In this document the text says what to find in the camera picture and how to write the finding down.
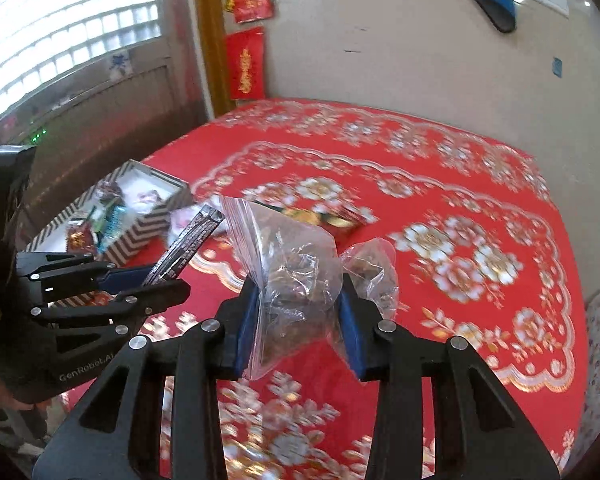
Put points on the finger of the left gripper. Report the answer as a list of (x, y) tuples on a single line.
[(120, 277), (99, 305)]

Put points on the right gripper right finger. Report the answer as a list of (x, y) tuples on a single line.
[(480, 431)]

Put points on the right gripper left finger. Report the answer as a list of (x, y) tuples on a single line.
[(114, 430)]

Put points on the small red gold snack packet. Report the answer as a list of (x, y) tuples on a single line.
[(79, 240)]

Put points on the white pink strawberry snack pack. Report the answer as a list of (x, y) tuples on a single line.
[(180, 218)]

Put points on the black striped snack bar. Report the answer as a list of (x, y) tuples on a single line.
[(181, 251)]

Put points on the clear bag of snacks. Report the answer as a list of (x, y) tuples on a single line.
[(299, 273)]

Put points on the operator left hand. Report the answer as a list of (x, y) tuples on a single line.
[(2, 394)]

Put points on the green black snack packet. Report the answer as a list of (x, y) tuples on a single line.
[(99, 217)]

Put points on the light blue snack packet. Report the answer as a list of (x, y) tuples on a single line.
[(119, 212)]

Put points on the striped white storage box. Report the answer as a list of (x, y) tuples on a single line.
[(139, 229)]

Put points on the dark purple snack bag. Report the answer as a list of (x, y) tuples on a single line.
[(107, 192)]

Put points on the white pink strawberry snack bag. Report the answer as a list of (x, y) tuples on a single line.
[(146, 201)]

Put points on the brown wooden door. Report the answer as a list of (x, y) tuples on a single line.
[(91, 121)]

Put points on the red floral tablecloth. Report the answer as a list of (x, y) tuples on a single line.
[(454, 234)]

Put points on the dark green snack packet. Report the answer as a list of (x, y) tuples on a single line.
[(293, 213)]

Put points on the dark red snack packet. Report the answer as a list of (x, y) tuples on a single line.
[(341, 222)]

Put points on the glass block window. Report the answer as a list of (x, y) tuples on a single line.
[(41, 40)]

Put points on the lower red wall banner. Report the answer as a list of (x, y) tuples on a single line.
[(245, 53)]

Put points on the yellow door frame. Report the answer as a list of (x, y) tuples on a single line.
[(211, 32)]

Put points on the blue wall sticker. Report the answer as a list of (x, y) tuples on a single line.
[(557, 67)]

